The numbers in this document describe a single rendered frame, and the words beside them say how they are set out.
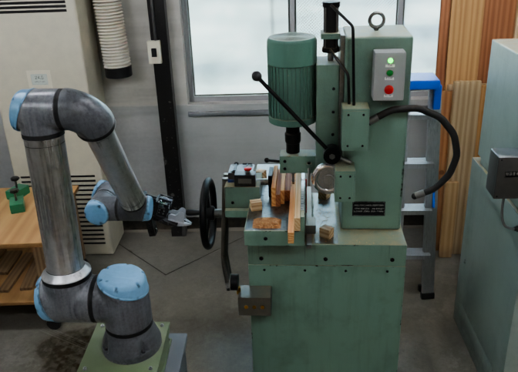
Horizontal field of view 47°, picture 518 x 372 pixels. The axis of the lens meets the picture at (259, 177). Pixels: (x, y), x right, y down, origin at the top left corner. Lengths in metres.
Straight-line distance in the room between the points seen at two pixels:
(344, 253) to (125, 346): 0.83
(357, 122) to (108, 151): 0.81
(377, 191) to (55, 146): 1.13
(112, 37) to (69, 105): 1.77
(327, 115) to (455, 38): 1.50
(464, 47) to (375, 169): 1.48
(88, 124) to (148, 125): 2.04
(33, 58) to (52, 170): 1.76
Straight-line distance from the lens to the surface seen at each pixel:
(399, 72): 2.00
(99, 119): 1.70
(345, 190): 2.09
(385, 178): 2.19
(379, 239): 2.22
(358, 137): 2.03
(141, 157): 3.80
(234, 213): 2.27
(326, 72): 2.08
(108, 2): 3.41
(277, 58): 2.07
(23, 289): 3.31
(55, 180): 1.78
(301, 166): 2.23
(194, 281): 3.45
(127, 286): 1.85
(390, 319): 2.37
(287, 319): 2.36
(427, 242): 3.21
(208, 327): 3.10
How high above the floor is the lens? 1.90
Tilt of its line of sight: 24 degrees down
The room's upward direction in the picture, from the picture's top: 2 degrees counter-clockwise
